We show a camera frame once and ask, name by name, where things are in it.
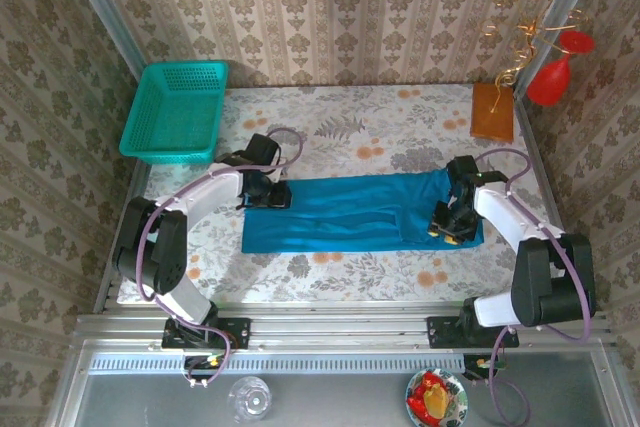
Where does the aluminium table side rail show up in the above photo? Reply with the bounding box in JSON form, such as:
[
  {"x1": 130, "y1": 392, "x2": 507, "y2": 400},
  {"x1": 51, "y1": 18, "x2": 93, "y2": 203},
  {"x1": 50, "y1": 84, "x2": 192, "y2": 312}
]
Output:
[
  {"x1": 94, "y1": 161, "x2": 151, "y2": 313},
  {"x1": 514, "y1": 96, "x2": 591, "y2": 311}
]

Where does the brown wooden block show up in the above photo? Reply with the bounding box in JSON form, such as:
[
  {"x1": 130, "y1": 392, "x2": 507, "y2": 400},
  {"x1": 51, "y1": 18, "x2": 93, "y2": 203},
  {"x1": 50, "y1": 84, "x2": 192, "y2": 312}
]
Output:
[{"x1": 469, "y1": 81, "x2": 516, "y2": 144}]

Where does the floral table mat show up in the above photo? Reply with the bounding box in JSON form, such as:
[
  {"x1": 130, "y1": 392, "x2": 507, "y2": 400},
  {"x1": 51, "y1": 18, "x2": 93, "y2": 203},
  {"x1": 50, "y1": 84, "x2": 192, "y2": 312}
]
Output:
[{"x1": 117, "y1": 84, "x2": 574, "y2": 304}]

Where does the grey slotted cable duct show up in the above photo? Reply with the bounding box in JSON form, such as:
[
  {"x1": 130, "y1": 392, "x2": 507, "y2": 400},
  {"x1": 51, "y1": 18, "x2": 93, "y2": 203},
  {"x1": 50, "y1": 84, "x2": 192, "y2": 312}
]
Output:
[{"x1": 87, "y1": 351, "x2": 467, "y2": 376}]

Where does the aluminium frame rail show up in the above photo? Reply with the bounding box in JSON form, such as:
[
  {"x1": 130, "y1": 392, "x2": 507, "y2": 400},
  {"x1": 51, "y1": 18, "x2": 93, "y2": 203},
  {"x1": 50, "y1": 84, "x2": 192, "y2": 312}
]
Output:
[{"x1": 73, "y1": 300, "x2": 615, "y2": 354}]

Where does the teal plastic basket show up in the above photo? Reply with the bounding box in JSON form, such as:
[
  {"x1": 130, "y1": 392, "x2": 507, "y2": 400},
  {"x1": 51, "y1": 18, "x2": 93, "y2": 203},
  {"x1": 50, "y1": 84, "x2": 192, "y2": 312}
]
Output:
[{"x1": 118, "y1": 60, "x2": 230, "y2": 166}]

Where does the clear drinking glass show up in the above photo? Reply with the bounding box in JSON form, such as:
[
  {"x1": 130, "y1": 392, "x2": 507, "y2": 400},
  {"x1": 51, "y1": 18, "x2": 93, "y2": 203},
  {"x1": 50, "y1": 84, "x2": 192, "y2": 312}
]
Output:
[{"x1": 228, "y1": 375, "x2": 274, "y2": 424}]

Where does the red toy food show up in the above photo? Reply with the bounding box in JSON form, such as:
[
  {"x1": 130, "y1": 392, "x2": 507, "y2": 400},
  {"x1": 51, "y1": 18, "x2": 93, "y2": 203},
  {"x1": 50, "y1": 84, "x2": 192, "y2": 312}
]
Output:
[{"x1": 407, "y1": 371, "x2": 451, "y2": 421}]

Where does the yellow toy food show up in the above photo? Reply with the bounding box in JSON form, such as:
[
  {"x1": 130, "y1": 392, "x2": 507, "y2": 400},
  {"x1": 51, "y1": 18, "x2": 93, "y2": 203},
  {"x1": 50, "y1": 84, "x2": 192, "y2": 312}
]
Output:
[{"x1": 423, "y1": 382, "x2": 450, "y2": 418}]

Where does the patterned bowl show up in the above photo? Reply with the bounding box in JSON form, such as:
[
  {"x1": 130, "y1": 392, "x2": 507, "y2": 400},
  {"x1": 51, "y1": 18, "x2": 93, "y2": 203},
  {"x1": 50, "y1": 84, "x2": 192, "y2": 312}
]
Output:
[{"x1": 404, "y1": 366, "x2": 470, "y2": 427}]

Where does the blue t-shirt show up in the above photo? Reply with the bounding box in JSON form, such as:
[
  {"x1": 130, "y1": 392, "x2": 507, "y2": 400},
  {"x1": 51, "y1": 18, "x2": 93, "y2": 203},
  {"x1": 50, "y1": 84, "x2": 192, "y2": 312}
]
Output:
[{"x1": 240, "y1": 168, "x2": 485, "y2": 255}]

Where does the gold wire stand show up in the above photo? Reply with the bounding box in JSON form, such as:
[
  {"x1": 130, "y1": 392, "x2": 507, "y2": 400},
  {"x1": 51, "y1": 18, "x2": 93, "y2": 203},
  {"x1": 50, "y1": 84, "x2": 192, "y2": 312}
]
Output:
[{"x1": 479, "y1": 0, "x2": 590, "y2": 116}]

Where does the red plastic wine glass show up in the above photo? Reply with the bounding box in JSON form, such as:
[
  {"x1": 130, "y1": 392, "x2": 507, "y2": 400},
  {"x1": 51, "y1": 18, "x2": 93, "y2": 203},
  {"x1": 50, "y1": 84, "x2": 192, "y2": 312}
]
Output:
[{"x1": 525, "y1": 29, "x2": 597, "y2": 108}]

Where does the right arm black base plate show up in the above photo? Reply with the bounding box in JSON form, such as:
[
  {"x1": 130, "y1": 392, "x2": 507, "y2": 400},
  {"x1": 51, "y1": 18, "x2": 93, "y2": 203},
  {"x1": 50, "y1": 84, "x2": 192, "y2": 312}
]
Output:
[{"x1": 425, "y1": 315, "x2": 520, "y2": 350}]

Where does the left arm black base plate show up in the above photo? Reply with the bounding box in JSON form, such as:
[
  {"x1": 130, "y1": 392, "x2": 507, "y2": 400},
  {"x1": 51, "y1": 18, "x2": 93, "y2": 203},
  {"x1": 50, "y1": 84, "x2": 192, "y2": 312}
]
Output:
[{"x1": 162, "y1": 316, "x2": 251, "y2": 351}]

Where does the black connector box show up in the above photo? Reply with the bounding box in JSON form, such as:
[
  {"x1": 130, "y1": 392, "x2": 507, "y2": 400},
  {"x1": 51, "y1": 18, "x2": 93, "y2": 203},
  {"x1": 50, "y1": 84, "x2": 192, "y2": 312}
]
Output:
[
  {"x1": 462, "y1": 354, "x2": 506, "y2": 383},
  {"x1": 182, "y1": 354, "x2": 226, "y2": 388}
]

